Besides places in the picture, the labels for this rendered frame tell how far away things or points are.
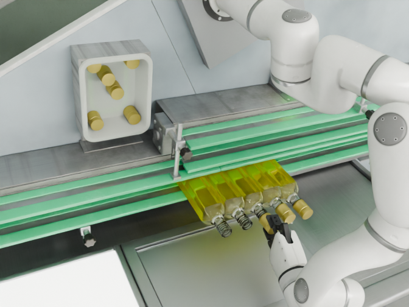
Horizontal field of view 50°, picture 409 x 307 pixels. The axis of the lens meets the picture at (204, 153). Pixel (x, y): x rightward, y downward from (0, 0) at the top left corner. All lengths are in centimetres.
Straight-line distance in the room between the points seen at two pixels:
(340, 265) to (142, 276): 51
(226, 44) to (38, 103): 50
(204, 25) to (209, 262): 60
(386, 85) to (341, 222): 71
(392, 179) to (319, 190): 81
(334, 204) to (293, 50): 72
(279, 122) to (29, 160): 67
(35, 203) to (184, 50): 54
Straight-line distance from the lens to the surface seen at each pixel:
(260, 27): 96
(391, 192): 74
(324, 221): 143
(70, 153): 119
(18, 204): 110
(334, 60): 85
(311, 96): 92
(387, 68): 82
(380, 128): 74
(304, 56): 92
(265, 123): 124
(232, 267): 118
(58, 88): 114
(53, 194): 111
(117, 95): 111
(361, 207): 153
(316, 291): 86
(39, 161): 118
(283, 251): 102
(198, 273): 115
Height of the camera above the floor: 174
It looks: 43 degrees down
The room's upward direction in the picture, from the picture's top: 142 degrees clockwise
